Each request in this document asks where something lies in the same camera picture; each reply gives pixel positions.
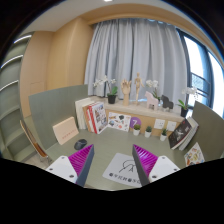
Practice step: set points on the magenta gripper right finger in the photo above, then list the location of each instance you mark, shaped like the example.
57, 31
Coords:
151, 168

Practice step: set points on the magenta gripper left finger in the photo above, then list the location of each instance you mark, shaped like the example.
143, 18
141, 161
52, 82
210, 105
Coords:
74, 168

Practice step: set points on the black computer mouse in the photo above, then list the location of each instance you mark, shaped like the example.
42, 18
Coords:
81, 143

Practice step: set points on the white printed mouse pad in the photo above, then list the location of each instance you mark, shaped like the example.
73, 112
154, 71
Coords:
122, 169

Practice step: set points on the small potted plant left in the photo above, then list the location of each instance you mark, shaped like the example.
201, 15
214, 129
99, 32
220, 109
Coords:
136, 129

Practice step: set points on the small potted plant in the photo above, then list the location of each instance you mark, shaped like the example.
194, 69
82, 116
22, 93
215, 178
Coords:
148, 131
163, 134
136, 129

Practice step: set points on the small potted plant middle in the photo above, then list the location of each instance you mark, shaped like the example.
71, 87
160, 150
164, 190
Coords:
148, 131

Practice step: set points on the small potted plant right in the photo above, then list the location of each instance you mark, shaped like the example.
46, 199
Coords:
163, 134

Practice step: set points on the beige cardboard box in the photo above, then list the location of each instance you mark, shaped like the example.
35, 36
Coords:
65, 130

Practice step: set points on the wooden chair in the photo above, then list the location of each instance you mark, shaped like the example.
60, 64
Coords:
34, 143

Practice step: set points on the white upright book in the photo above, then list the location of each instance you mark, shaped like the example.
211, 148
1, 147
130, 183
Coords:
80, 113

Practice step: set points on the purple round number sign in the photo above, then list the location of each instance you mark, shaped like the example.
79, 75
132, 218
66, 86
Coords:
134, 121

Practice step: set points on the black cover book stack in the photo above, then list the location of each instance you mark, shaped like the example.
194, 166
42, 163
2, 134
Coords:
183, 134

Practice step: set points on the red white magazine book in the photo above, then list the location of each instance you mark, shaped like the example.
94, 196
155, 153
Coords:
95, 117

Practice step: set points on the illustrated white card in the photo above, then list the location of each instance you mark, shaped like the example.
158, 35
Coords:
119, 121

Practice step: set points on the colourful illustrated booklet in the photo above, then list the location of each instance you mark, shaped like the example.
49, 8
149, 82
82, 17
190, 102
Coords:
194, 156

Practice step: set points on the pink horse figurine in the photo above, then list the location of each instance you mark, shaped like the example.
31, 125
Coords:
151, 101

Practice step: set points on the green desk divider panel left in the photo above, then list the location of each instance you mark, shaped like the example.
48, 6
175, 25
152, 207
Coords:
51, 107

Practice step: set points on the green desk divider panel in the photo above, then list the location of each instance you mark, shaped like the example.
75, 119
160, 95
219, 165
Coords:
51, 107
210, 133

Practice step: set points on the black horse figurine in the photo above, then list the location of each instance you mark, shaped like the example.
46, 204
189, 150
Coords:
166, 102

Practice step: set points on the white orchid black pot right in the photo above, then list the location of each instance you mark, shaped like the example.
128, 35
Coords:
184, 104

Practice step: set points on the white orchid black pot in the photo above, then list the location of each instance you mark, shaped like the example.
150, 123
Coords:
111, 95
184, 104

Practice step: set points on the green shelving unit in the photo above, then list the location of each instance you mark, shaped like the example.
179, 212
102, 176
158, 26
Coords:
14, 144

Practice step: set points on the green desk divider panel right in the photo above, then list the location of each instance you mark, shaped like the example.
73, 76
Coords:
210, 133

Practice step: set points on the white orchid black pot left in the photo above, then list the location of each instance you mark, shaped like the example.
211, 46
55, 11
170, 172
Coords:
111, 95

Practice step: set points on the white orchid middle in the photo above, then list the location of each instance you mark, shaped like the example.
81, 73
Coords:
153, 84

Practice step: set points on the wooden hand model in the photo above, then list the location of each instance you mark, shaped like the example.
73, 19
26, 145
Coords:
126, 87

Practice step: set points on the wooden mannequin figure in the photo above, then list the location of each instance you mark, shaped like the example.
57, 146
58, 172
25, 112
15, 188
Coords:
138, 84

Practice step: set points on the grey curtain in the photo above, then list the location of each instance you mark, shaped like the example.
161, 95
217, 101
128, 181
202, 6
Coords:
126, 49

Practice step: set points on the white wall socket left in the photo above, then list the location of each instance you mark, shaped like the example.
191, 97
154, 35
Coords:
159, 124

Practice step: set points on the white wall socket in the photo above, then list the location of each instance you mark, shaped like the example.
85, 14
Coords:
159, 124
171, 126

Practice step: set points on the white wall socket right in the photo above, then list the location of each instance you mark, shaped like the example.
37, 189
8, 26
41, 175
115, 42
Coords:
171, 126

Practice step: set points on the window with dark frame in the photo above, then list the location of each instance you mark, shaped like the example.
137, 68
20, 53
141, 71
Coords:
204, 73

